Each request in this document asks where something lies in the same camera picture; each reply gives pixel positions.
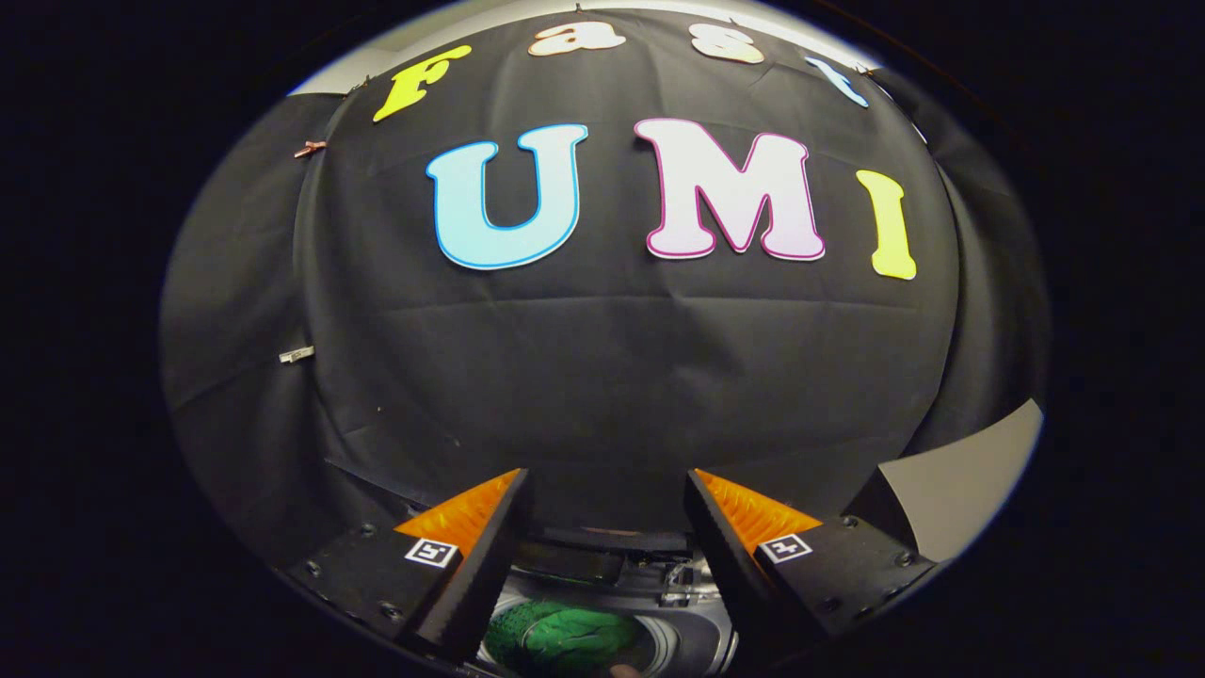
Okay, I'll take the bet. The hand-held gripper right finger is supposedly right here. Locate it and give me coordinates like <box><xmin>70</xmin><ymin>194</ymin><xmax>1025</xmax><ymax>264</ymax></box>
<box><xmin>684</xmin><ymin>468</ymin><xmax>938</xmax><ymax>660</ymax></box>

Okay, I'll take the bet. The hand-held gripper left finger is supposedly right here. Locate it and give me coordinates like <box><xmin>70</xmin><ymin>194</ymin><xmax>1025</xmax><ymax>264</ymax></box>
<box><xmin>282</xmin><ymin>468</ymin><xmax>534</xmax><ymax>665</ymax></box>

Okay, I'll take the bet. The green polo shirt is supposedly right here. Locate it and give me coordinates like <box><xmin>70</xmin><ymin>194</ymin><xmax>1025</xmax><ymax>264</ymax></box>
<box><xmin>485</xmin><ymin>601</ymin><xmax>652</xmax><ymax>677</ymax></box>

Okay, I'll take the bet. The black backdrop cloth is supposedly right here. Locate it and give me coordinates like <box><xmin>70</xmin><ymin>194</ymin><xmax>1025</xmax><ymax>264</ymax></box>
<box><xmin>158</xmin><ymin>9</ymin><xmax>1051</xmax><ymax>566</ymax></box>

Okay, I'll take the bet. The dark grey washing machine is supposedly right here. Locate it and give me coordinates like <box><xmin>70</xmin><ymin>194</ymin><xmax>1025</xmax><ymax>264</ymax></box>
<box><xmin>325</xmin><ymin>459</ymin><xmax>745</xmax><ymax>678</ymax></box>

